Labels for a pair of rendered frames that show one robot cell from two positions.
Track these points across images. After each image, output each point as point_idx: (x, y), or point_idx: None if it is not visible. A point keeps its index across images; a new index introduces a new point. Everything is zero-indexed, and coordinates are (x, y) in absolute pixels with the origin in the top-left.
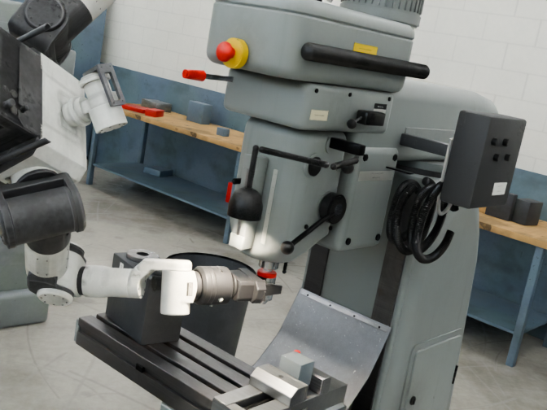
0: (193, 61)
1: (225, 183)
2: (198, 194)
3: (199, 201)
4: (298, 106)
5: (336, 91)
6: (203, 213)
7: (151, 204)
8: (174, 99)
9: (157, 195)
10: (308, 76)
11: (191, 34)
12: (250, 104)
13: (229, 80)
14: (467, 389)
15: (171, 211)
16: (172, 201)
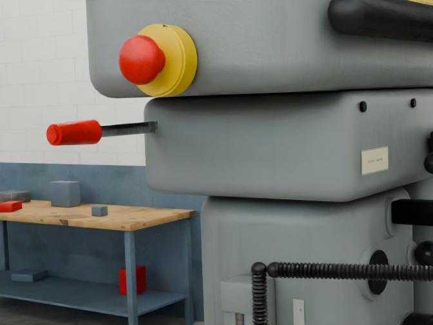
0: (44, 135)
1: (114, 271)
2: (85, 293)
3: (89, 302)
4: (330, 149)
5: (392, 100)
6: (96, 314)
7: (30, 318)
8: (31, 184)
9: (35, 305)
10: (346, 77)
11: (36, 104)
12: (209, 171)
13: (149, 129)
14: None
15: (56, 322)
16: (55, 307)
